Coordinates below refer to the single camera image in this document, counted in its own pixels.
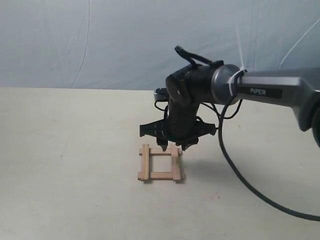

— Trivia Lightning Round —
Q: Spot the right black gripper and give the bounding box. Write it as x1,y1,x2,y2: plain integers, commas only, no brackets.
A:
139,99,216,152

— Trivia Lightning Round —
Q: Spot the plain wooden stick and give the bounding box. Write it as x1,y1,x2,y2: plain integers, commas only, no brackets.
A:
138,144,150,182
171,145,181,182

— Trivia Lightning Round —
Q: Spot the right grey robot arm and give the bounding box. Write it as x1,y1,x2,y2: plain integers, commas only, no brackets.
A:
139,64,320,150

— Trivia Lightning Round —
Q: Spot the white zip tie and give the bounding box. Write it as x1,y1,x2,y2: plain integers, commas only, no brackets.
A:
228,24,246,97

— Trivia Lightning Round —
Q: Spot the blue-grey backdrop cloth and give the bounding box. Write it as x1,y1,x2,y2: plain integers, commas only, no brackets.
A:
0,0,320,90

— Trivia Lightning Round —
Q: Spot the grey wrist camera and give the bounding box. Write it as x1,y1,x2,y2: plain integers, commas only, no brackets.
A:
153,87,169,102

